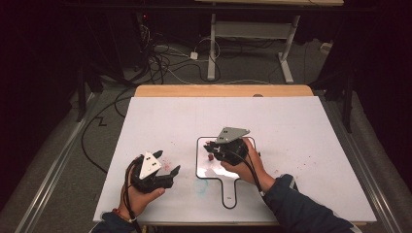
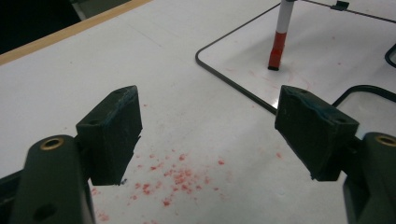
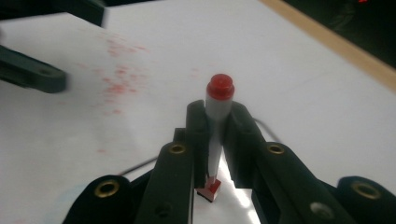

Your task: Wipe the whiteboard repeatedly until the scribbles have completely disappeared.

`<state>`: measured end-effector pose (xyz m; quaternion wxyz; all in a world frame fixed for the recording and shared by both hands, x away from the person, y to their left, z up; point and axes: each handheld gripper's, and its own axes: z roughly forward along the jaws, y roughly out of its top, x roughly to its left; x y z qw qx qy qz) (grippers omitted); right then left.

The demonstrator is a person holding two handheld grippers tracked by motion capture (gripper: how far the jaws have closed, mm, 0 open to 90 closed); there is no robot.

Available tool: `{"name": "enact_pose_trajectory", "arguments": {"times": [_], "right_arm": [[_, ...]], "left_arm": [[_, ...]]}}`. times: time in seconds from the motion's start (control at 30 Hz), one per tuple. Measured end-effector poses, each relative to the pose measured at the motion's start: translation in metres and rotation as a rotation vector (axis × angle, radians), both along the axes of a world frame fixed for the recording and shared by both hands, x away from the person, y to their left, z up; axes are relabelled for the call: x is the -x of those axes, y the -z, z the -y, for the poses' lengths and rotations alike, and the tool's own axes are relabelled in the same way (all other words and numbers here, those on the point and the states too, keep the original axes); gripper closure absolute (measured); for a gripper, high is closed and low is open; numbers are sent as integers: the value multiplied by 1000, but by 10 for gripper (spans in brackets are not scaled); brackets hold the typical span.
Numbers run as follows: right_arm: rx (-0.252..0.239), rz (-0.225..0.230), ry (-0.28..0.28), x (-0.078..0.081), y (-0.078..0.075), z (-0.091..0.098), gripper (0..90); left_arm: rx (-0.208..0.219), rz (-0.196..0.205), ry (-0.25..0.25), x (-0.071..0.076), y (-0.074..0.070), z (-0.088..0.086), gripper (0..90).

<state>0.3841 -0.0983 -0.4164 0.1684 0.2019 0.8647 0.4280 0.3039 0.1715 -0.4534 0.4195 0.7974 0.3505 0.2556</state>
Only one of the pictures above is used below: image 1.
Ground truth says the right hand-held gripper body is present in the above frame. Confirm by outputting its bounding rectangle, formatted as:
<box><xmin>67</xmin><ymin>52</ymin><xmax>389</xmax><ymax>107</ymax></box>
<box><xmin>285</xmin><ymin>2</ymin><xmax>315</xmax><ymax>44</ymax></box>
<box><xmin>210</xmin><ymin>126</ymin><xmax>252</xmax><ymax>166</ymax></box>

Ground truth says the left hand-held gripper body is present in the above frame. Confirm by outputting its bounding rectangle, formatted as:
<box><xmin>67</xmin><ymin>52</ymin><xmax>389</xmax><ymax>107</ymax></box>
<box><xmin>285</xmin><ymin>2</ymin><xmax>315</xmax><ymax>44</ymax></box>
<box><xmin>130</xmin><ymin>150</ymin><xmax>176</xmax><ymax>195</ymax></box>

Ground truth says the small whiteboard with handle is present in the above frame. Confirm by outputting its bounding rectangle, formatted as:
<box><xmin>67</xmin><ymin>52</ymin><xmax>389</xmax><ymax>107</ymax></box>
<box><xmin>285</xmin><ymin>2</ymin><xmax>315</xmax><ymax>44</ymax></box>
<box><xmin>195</xmin><ymin>136</ymin><xmax>260</xmax><ymax>210</ymax></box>

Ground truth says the person's right hand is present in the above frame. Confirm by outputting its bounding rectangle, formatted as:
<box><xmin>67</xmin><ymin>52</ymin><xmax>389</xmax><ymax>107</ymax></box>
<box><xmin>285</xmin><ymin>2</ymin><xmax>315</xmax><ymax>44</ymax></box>
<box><xmin>221</xmin><ymin>137</ymin><xmax>276</xmax><ymax>194</ymax></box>

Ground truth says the person's left hand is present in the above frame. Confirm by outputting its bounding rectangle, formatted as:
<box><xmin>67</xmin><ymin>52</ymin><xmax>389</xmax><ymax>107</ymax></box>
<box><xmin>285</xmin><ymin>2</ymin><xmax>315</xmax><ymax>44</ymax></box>
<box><xmin>118</xmin><ymin>158</ymin><xmax>167</xmax><ymax>219</ymax></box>

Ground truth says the wooden table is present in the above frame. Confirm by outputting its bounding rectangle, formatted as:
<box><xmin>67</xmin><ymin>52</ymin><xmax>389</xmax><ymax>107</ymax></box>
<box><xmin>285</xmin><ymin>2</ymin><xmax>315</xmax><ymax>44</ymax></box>
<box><xmin>133</xmin><ymin>84</ymin><xmax>368</xmax><ymax>227</ymax></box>

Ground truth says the white table sheet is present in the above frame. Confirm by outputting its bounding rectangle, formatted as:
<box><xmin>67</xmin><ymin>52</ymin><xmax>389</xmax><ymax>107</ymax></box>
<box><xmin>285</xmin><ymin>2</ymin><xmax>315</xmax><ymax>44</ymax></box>
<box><xmin>92</xmin><ymin>95</ymin><xmax>378</xmax><ymax>225</ymax></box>

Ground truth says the black stand leg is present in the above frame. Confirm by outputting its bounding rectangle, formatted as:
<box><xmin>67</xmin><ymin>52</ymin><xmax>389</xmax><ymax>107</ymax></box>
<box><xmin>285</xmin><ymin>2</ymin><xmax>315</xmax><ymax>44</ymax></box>
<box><xmin>324</xmin><ymin>74</ymin><xmax>355</xmax><ymax>134</ymax></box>
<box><xmin>76</xmin><ymin>62</ymin><xmax>105</xmax><ymax>123</ymax></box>

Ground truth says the white-legged desk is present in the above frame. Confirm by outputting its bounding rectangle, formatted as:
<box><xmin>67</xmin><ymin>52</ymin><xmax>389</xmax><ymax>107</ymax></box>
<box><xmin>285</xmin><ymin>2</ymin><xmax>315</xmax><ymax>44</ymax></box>
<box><xmin>194</xmin><ymin>0</ymin><xmax>345</xmax><ymax>84</ymax></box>

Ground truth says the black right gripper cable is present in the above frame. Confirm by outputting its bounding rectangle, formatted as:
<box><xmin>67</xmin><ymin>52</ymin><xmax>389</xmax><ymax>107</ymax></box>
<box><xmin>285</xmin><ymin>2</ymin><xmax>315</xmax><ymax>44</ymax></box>
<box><xmin>225</xmin><ymin>149</ymin><xmax>265</xmax><ymax>196</ymax></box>

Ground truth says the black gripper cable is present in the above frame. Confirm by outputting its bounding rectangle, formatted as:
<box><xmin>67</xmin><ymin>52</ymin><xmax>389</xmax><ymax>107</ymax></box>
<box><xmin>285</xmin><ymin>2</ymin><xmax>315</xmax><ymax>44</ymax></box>
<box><xmin>122</xmin><ymin>158</ymin><xmax>144</xmax><ymax>233</ymax></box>
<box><xmin>225</xmin><ymin>149</ymin><xmax>265</xmax><ymax>196</ymax></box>

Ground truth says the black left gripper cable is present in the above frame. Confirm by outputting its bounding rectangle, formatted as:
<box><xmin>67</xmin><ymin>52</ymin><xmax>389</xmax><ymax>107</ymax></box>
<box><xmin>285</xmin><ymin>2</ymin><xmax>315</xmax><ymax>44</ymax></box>
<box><xmin>122</xmin><ymin>158</ymin><xmax>144</xmax><ymax>233</ymax></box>

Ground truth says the long black floor cable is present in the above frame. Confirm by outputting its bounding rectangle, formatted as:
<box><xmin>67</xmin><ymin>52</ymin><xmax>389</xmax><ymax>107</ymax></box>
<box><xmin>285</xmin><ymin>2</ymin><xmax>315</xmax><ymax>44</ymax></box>
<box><xmin>81</xmin><ymin>86</ymin><xmax>137</xmax><ymax>175</ymax></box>

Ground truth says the tangle of floor cables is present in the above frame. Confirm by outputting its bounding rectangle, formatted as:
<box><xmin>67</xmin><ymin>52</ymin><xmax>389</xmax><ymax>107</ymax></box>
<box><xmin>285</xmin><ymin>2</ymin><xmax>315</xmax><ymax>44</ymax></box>
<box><xmin>137</xmin><ymin>22</ymin><xmax>224</xmax><ymax>86</ymax></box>

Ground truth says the metal floor rail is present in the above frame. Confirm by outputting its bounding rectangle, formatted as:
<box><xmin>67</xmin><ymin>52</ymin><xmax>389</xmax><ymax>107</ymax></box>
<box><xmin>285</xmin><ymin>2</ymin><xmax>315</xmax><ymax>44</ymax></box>
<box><xmin>14</xmin><ymin>91</ymin><xmax>98</xmax><ymax>233</ymax></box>
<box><xmin>324</xmin><ymin>96</ymin><xmax>404</xmax><ymax>233</ymax></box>

